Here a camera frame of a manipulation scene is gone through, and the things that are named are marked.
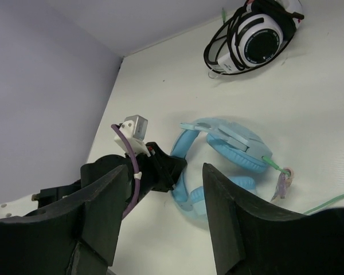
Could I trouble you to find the black and white headphones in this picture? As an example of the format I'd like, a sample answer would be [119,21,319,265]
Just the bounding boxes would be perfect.
[203,1,304,76]

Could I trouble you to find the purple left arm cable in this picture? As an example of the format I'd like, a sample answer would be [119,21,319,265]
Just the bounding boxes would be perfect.
[111,123,142,221]

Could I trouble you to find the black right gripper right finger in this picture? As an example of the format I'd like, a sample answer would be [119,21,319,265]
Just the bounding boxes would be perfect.
[202,163,344,275]

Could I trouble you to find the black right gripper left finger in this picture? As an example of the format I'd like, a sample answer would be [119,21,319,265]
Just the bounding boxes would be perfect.
[0,166,127,274]

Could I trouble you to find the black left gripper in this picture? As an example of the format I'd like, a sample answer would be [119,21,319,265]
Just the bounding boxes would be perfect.
[34,142,187,218]

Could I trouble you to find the light blue headphones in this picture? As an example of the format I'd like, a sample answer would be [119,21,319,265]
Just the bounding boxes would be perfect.
[170,117,272,221]

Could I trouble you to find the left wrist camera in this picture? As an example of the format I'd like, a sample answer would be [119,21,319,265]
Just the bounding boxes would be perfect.
[116,115,149,155]

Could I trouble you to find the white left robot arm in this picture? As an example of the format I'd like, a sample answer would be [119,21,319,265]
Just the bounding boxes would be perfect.
[0,142,187,219]

